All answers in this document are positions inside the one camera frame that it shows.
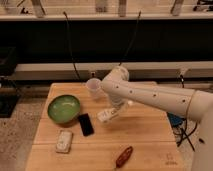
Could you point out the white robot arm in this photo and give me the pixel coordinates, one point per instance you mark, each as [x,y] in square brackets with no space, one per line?
[193,104]

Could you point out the green ceramic bowl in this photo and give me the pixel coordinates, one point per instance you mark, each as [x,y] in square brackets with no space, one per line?
[63,109]

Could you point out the translucent plastic cup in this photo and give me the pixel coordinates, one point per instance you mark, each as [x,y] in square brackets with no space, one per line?
[93,86]

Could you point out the black smartphone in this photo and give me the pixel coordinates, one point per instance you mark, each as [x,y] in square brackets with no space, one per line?
[86,125]

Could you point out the white rectangular packet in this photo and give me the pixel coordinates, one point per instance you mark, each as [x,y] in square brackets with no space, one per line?
[63,144]

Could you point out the blue connector plug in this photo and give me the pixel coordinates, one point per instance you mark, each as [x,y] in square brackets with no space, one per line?
[174,120]

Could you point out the black box at left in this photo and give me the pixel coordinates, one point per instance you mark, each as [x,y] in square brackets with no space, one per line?
[8,64]

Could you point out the brown wooden-handled tool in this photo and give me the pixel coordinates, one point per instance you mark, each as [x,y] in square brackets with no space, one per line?
[124,156]

